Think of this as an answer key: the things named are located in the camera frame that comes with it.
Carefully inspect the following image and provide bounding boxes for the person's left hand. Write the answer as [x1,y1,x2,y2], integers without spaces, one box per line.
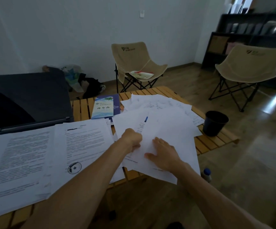
[120,128,143,153]

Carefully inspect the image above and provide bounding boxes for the person's right hand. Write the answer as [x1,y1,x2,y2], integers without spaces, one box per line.
[144,137,189,173]

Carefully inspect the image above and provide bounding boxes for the pile of white papers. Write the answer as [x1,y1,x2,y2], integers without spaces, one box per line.
[111,94,205,185]

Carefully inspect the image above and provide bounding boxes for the blue booklet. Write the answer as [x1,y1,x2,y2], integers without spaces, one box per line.
[91,94,121,120]

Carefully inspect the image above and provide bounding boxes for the thin stack of sorted sheets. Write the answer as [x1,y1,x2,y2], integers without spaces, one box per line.
[36,117,126,196]

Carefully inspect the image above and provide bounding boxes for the grey laptop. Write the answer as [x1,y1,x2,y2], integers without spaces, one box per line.
[0,72,75,153]

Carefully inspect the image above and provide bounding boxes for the sorted text document stack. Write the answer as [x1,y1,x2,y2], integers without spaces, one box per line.
[0,126,58,221]

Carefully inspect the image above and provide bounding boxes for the person's right forearm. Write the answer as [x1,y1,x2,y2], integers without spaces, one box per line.
[175,162,272,229]

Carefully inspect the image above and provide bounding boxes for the person's left forearm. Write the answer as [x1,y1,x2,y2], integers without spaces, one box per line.
[28,138,134,229]

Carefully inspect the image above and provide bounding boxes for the wooden slatted table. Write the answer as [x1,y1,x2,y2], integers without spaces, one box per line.
[0,86,240,229]

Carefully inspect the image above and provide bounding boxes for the person's right black shoe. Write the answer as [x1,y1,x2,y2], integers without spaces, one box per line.
[166,221,185,229]

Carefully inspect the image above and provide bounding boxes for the dark bottle with blue cap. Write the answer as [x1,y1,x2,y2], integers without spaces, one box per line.
[201,167,213,184]

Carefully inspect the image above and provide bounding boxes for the black plastic pot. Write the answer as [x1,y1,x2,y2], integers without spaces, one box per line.
[202,110,230,137]

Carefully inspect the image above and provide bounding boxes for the red and white booklet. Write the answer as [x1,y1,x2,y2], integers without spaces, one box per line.
[129,70,155,80]

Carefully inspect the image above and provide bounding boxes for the beige folding chair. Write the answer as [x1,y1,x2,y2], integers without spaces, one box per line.
[208,43,276,113]
[111,41,168,94]

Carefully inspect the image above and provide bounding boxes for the black shelf unit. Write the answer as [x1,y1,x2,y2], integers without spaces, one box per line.
[201,13,276,90]

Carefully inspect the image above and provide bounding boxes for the woven storage basket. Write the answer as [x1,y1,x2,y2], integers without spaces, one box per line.
[208,35,230,55]

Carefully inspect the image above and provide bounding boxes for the pink storage box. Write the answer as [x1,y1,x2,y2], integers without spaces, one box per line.
[225,42,239,55]

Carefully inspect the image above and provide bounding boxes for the tall narrow window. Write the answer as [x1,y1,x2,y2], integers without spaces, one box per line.
[231,0,256,14]

